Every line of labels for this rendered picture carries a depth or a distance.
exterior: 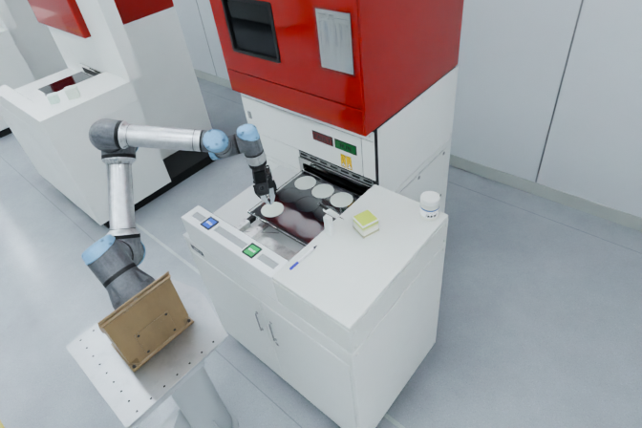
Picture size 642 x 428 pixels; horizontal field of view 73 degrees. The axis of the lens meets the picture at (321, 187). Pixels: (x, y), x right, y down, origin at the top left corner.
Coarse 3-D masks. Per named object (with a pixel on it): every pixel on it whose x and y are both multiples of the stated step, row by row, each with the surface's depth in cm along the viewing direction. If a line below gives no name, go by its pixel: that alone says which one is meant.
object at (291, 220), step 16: (304, 176) 207; (288, 192) 199; (304, 192) 197; (336, 192) 195; (352, 192) 194; (256, 208) 192; (288, 208) 190; (304, 208) 189; (320, 208) 188; (336, 208) 186; (288, 224) 182; (304, 224) 181; (320, 224) 180; (304, 240) 174
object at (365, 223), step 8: (368, 208) 165; (352, 216) 162; (360, 216) 162; (368, 216) 161; (360, 224) 159; (368, 224) 158; (376, 224) 161; (360, 232) 161; (368, 232) 161; (376, 232) 163
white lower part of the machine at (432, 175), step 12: (444, 144) 230; (432, 156) 223; (444, 156) 236; (420, 168) 218; (432, 168) 229; (444, 168) 243; (408, 180) 211; (420, 180) 222; (432, 180) 234; (444, 180) 249; (396, 192) 206; (408, 192) 216; (420, 192) 228; (444, 192) 256; (444, 204) 264
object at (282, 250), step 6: (252, 228) 185; (264, 234) 182; (258, 240) 180; (264, 240) 179; (270, 240) 179; (270, 246) 176; (276, 246) 175; (282, 246) 175; (276, 252) 173; (282, 252) 173; (288, 252) 172; (294, 252) 172; (288, 258) 170
